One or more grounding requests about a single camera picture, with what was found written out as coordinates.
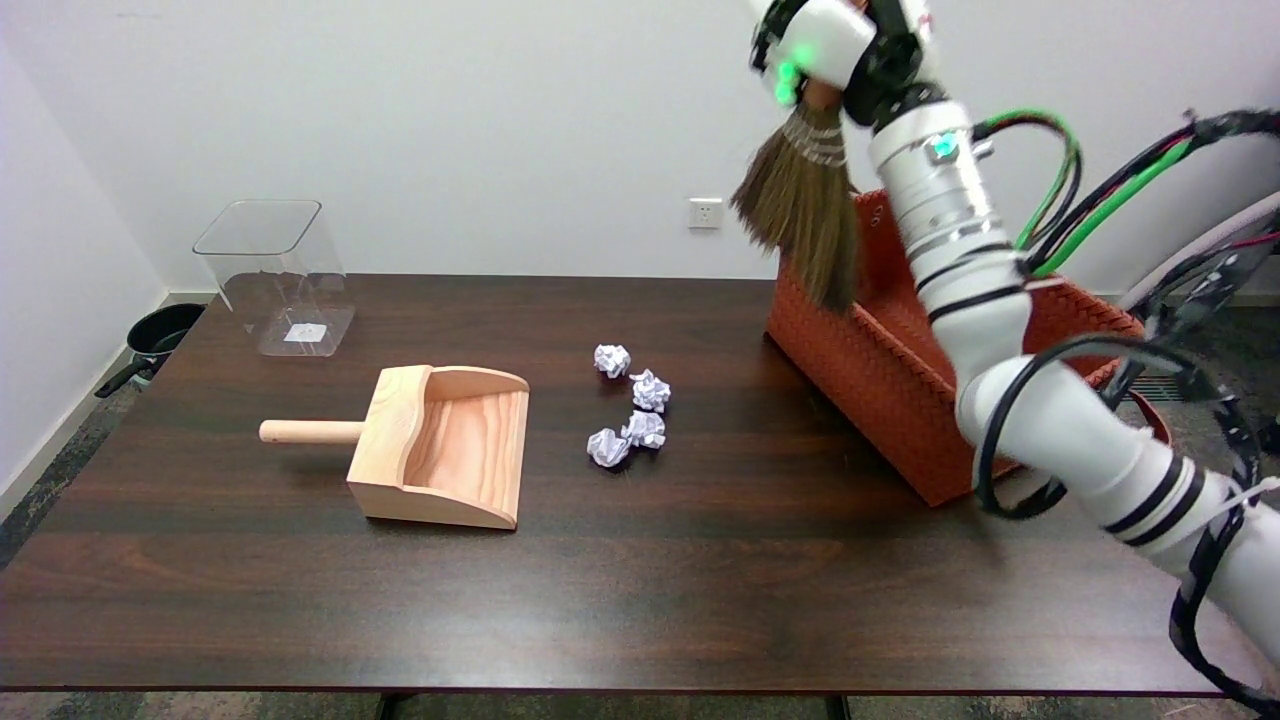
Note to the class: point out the white wall socket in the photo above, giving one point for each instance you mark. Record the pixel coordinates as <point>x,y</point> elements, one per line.
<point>705,213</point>

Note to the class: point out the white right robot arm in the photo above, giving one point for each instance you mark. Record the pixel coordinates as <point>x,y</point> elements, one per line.
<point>1000,330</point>

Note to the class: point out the clear plastic container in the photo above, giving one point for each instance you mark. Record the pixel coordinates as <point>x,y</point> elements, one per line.
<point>275,270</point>

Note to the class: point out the black frying pan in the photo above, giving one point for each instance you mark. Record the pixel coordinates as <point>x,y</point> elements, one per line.
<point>165,330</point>

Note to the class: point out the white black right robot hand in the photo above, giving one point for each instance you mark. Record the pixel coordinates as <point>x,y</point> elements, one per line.
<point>835,40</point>

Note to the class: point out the crumpled white paper ball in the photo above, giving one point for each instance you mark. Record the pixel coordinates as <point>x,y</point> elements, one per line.
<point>607,447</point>
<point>612,360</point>
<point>651,390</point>
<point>645,430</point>

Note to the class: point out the wooden dustpan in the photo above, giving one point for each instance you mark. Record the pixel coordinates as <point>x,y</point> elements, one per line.
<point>450,450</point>

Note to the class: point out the black caster wheel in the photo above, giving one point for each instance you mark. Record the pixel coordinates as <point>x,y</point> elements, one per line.
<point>1270,437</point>

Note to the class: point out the brown straw hand broom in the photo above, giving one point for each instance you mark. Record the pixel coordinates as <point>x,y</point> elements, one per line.
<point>805,210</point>

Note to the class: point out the orange woven basket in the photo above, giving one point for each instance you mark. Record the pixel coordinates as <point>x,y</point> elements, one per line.
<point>870,370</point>

